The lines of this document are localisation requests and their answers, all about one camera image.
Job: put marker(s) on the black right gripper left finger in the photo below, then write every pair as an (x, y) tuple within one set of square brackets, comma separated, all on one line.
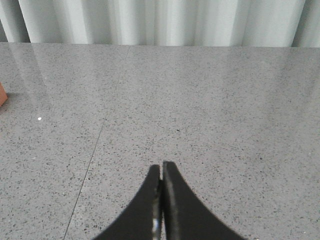
[(140, 220)]

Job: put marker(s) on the orange foam cube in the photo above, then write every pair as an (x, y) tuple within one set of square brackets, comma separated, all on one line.
[(3, 95)]

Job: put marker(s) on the pale green curtain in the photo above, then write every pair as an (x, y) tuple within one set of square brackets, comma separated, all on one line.
[(257, 23)]

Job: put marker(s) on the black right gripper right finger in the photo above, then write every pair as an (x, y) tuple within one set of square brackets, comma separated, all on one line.
[(185, 216)]

